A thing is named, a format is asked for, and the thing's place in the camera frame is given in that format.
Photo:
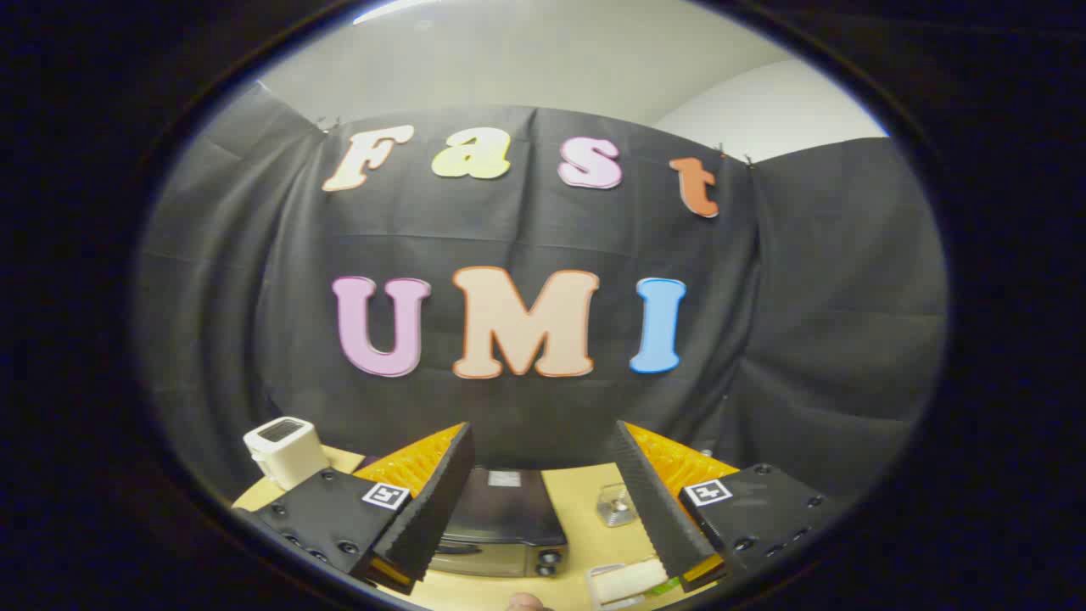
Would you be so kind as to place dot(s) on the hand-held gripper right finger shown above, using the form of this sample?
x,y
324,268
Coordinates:
x,y
657,518

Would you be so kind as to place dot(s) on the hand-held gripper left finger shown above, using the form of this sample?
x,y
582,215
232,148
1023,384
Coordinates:
x,y
437,509

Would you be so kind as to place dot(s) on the clear glass jar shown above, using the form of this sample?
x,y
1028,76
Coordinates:
x,y
617,505

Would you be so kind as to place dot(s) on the black toaster oven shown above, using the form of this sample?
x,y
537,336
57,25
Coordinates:
x,y
501,518

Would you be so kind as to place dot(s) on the white bread toaster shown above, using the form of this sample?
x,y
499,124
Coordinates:
x,y
284,450

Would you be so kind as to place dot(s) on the white rectangular tray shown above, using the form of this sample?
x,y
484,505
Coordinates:
x,y
607,594

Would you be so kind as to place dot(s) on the black backdrop cloth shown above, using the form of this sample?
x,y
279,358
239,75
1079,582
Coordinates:
x,y
526,229

